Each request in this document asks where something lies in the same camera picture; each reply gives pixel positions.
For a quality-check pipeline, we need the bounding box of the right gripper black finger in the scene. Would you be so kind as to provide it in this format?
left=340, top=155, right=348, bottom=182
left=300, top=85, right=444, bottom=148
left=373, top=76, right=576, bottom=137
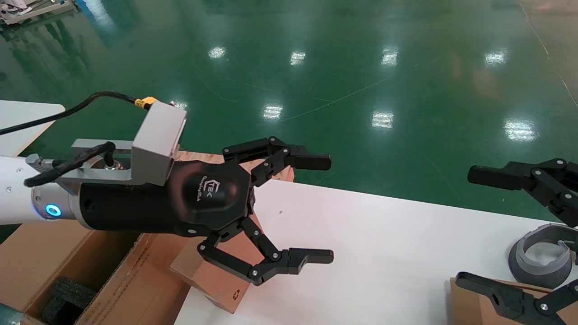
left=467, top=158, right=578, bottom=228
left=455, top=272, right=578, bottom=325

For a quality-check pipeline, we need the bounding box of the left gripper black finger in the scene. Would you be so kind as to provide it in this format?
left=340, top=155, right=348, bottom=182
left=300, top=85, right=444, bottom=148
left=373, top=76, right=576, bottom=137
left=197, top=217, right=335, bottom=286

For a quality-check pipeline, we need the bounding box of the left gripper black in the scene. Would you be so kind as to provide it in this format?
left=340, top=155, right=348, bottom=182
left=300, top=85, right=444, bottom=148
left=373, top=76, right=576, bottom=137
left=75, top=137, right=332, bottom=237

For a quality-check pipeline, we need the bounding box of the small brown cardboard box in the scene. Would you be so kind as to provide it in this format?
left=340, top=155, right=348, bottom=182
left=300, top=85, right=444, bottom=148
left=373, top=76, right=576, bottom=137
left=169, top=216, right=267, bottom=314

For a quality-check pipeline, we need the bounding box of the large open cardboard box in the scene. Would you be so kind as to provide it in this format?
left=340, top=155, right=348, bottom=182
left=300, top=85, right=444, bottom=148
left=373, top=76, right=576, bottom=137
left=0, top=219, right=195, bottom=325

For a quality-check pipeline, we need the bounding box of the wooden pallet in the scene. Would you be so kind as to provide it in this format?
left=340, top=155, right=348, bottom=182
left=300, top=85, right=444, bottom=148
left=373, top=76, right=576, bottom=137
left=174, top=151, right=295, bottom=183

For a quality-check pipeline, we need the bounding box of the brown cardboard carton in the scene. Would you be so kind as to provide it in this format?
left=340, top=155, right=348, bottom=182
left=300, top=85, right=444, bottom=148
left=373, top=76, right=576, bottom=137
left=449, top=278, right=578, bottom=325

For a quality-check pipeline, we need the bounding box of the black foam insert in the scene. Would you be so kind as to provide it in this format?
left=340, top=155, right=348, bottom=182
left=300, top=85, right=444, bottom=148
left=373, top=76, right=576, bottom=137
left=41, top=276, right=98, bottom=325

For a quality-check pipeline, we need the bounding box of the white side table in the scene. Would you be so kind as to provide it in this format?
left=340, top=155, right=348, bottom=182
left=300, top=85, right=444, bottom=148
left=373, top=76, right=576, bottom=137
left=0, top=100, right=66, bottom=156

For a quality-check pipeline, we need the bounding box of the grey metal robot stand base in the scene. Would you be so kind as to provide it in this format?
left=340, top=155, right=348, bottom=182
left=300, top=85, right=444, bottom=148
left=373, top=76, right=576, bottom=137
left=0, top=0, right=77, bottom=25

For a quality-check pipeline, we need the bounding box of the grey plastic ring part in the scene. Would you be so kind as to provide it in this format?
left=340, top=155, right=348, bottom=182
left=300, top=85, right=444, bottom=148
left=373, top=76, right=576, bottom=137
left=508, top=223, right=578, bottom=289

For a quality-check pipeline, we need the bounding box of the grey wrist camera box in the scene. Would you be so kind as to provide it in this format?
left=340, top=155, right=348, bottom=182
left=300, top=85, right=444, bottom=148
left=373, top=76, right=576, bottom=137
left=131, top=100, right=188, bottom=186

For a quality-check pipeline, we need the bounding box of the black cable with yellow connector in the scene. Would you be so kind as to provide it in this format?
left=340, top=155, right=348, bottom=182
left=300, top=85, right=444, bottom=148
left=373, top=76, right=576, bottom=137
left=0, top=91, right=158, bottom=136

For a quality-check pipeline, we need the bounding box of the silver camera mounting bracket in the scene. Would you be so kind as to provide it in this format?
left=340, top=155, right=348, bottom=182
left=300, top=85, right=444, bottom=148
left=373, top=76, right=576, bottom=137
left=56, top=139, right=136, bottom=185

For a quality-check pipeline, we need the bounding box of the short black camera cable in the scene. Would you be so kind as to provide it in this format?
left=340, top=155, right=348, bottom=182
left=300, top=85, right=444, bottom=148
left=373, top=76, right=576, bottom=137
left=25, top=142, right=117, bottom=188

